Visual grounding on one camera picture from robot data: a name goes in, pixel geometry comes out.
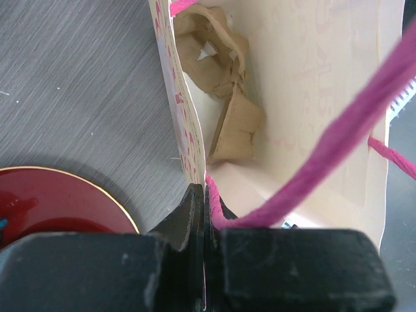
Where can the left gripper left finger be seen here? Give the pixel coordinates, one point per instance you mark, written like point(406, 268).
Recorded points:
point(158, 271)

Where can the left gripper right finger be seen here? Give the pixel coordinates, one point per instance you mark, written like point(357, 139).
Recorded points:
point(293, 270)

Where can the aluminium frame rail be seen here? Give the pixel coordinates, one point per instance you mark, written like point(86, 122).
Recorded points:
point(402, 99)

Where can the kraft pink paper bag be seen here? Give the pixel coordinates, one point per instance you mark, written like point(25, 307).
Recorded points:
point(324, 73)

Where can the red round tray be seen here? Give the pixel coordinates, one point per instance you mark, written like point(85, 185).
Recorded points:
point(39, 200)

